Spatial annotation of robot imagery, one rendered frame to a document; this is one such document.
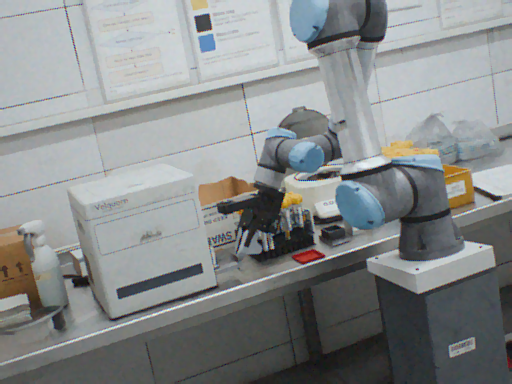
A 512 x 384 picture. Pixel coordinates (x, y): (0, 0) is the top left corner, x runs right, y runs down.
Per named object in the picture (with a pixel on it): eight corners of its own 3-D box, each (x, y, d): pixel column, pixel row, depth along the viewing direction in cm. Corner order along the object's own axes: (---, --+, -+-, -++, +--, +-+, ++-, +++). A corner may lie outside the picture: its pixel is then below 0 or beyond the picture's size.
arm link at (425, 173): (461, 204, 166) (451, 146, 164) (418, 220, 159) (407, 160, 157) (424, 202, 176) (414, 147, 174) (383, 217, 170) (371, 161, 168)
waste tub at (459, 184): (438, 213, 209) (434, 180, 207) (412, 206, 222) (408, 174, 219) (476, 201, 214) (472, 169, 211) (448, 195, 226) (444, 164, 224)
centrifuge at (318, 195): (311, 227, 220) (304, 188, 217) (284, 208, 248) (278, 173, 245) (384, 209, 224) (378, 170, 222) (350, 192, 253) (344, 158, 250)
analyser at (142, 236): (111, 322, 175) (81, 202, 168) (91, 291, 200) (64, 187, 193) (228, 284, 185) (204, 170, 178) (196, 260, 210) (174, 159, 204)
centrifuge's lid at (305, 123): (269, 113, 243) (264, 114, 251) (285, 186, 245) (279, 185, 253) (330, 99, 247) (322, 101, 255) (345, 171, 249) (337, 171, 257)
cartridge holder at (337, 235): (332, 246, 199) (330, 234, 198) (319, 239, 207) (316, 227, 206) (350, 241, 200) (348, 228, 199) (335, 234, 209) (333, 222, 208)
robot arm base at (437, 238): (476, 248, 163) (469, 206, 162) (414, 265, 161) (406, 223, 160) (447, 237, 178) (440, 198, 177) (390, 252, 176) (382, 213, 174)
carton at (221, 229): (200, 257, 212) (189, 207, 209) (173, 237, 239) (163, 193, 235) (276, 233, 221) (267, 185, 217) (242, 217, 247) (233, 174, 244)
